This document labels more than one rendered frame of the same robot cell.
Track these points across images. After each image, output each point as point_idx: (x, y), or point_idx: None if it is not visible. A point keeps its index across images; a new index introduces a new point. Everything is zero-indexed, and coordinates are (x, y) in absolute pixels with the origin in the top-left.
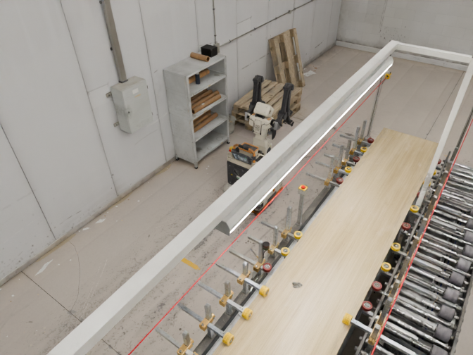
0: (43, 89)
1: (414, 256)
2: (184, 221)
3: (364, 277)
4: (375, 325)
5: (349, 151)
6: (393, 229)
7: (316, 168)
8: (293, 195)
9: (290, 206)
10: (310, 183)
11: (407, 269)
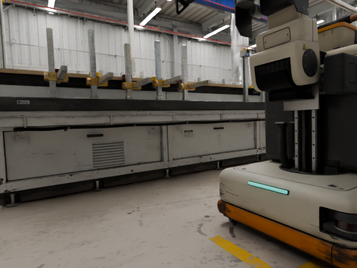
0: None
1: (224, 42)
2: None
3: None
4: (235, 83)
5: (125, 69)
6: None
7: (39, 259)
8: (195, 213)
9: (215, 201)
10: (126, 226)
11: (230, 43)
